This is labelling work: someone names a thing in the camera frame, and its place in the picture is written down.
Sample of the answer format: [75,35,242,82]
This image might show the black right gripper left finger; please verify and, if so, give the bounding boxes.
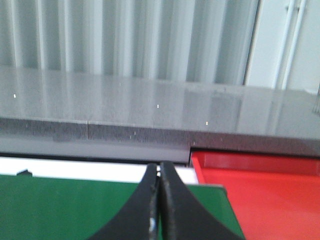
[89,163,159,240]

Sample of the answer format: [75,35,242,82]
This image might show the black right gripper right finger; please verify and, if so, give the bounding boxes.
[159,161,241,240]

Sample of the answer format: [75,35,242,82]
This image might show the red plastic tray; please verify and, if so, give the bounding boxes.
[191,151,320,240]

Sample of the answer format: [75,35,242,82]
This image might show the green conveyor belt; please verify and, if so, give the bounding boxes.
[0,175,244,240]

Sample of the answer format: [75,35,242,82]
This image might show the grey stone countertop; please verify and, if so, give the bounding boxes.
[0,66,320,162]

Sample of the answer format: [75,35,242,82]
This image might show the white pleated curtain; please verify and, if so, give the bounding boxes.
[0,0,259,85]

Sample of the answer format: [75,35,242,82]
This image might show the white conveyor back rail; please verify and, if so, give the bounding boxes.
[0,156,198,184]

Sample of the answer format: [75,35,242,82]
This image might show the white wall pipes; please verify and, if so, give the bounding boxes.
[273,0,307,90]

